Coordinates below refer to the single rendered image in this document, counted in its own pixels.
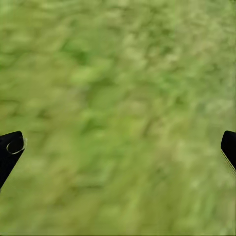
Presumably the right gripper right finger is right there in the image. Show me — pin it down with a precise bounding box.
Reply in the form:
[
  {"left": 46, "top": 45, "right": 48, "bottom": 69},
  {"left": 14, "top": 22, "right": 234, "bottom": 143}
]
[{"left": 221, "top": 130, "right": 236, "bottom": 169}]

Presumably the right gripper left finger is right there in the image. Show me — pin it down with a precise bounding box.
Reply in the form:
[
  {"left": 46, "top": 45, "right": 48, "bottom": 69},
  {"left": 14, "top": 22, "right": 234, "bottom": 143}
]
[{"left": 0, "top": 131, "right": 28, "bottom": 189}]

